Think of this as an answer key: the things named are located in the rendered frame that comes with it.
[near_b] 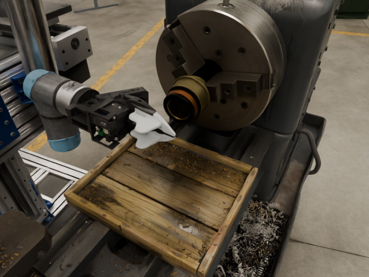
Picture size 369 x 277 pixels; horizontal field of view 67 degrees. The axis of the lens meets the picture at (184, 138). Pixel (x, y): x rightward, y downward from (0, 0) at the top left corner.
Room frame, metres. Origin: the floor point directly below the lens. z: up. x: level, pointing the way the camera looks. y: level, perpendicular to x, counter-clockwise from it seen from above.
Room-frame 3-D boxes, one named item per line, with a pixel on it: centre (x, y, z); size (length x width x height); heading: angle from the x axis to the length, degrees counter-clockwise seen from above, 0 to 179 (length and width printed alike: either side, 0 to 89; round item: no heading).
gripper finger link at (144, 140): (0.40, 0.07, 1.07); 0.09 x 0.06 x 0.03; 60
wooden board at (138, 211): (0.44, 0.05, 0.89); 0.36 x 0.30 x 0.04; 60
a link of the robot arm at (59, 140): (0.55, 0.31, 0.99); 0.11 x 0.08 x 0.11; 32
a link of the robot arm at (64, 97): (0.50, 0.23, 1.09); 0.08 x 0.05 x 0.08; 150
